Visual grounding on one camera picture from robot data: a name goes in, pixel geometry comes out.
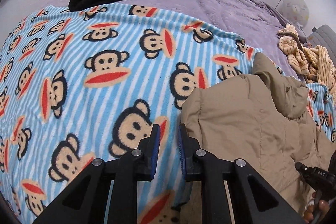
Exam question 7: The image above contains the beige puffer jacket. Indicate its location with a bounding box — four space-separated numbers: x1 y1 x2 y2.
181 53 335 213

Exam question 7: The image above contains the person's right hand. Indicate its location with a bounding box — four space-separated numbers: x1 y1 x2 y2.
301 190 332 224

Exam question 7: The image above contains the blue striped monkey blanket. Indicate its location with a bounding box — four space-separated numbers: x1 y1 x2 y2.
1 3 335 223

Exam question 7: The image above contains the tan striped crumpled garment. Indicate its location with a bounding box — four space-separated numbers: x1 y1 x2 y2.
277 23 335 97

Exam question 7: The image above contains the purple quilted bedspread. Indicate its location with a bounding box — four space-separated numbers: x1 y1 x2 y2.
49 0 305 80

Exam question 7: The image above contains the grey quilted headboard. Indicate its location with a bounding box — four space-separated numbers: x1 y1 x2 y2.
307 24 335 52

